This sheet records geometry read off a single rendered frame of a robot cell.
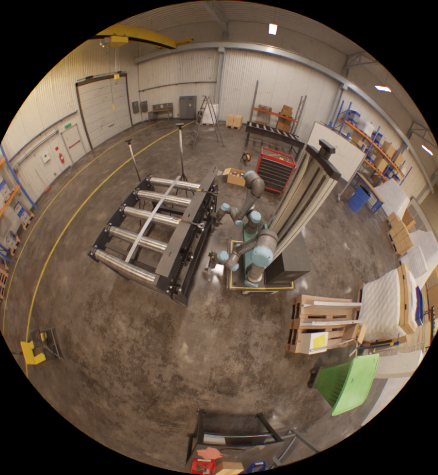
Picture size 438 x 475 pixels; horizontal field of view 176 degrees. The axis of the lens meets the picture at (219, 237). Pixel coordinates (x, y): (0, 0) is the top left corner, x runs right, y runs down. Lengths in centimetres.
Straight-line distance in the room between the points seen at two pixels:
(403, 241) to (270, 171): 698
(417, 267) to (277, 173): 708
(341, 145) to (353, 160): 60
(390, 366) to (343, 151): 518
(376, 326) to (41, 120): 1282
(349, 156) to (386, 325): 436
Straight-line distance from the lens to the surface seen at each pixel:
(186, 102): 1129
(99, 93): 1159
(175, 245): 92
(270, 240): 78
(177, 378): 218
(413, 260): 799
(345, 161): 521
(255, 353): 212
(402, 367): 315
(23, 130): 966
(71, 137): 1018
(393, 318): 296
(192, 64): 1199
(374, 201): 779
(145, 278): 118
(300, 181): 107
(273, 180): 321
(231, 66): 1120
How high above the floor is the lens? 195
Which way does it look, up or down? 57 degrees down
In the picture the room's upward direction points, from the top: 9 degrees clockwise
